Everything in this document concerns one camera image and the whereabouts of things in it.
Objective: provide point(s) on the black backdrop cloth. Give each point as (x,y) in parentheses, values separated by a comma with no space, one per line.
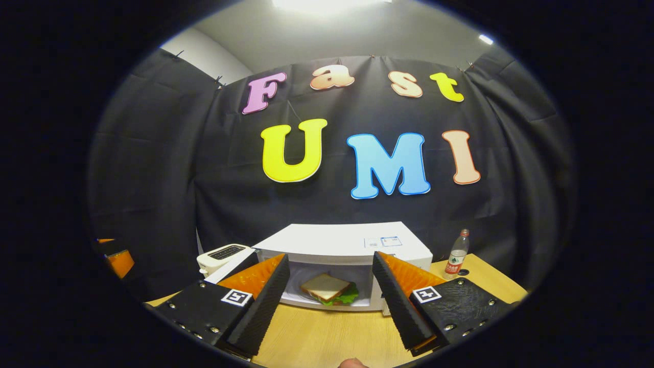
(230,179)

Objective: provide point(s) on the clear plastic water bottle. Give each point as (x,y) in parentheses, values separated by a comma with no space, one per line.
(456,258)

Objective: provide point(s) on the small ceiling light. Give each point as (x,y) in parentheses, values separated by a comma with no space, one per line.
(486,39)

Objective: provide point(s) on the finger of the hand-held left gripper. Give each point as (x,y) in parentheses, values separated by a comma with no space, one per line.
(106,240)
(121,263)

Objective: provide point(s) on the white microwave oven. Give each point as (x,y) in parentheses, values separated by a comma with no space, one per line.
(332,237)

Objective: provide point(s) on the large ceiling light panel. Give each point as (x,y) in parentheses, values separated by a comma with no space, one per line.
(327,4)

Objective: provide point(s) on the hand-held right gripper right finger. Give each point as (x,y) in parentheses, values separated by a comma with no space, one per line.
(398,306)

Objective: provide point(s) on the white toaster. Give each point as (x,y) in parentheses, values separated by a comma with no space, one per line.
(219,256)

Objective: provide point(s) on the sandwich with green lettuce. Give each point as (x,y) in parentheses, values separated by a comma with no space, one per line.
(324,286)

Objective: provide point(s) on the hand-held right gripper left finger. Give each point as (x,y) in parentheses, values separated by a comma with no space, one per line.
(265,312)

